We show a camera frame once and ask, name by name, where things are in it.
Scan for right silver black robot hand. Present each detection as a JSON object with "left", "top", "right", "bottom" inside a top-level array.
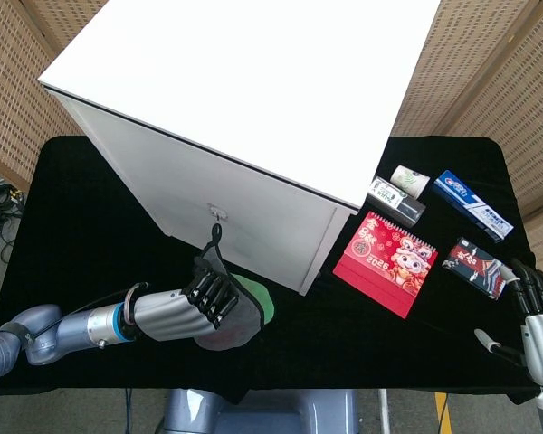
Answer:
[{"left": 473, "top": 258, "right": 543, "bottom": 390}]

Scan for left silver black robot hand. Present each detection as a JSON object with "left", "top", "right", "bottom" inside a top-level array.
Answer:
[{"left": 133, "top": 265, "right": 241, "bottom": 350}]

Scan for grey oven mitt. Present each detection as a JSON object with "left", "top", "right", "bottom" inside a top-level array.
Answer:
[{"left": 194, "top": 222, "right": 275, "bottom": 352}]

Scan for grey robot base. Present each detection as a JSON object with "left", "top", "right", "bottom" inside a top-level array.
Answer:
[{"left": 156, "top": 387, "right": 358, "bottom": 434}]

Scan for white cabinet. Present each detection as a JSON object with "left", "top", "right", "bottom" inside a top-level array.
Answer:
[{"left": 38, "top": 0, "right": 440, "bottom": 297}]

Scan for black red patterned box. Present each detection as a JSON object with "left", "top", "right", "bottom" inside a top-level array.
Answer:
[{"left": 442, "top": 236, "right": 510, "bottom": 300}]

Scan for blue toothpaste box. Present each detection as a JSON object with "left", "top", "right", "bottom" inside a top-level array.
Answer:
[{"left": 431, "top": 169, "right": 515, "bottom": 244}]

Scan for red 2026 desk calendar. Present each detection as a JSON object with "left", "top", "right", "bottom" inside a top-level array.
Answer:
[{"left": 332, "top": 210, "right": 439, "bottom": 320}]

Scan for woven rattan folding screen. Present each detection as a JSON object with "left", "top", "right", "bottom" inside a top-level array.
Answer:
[{"left": 0, "top": 0, "right": 543, "bottom": 281}]

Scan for black floor cables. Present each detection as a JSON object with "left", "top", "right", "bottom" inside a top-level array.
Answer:
[{"left": 0, "top": 180, "right": 26, "bottom": 248}]

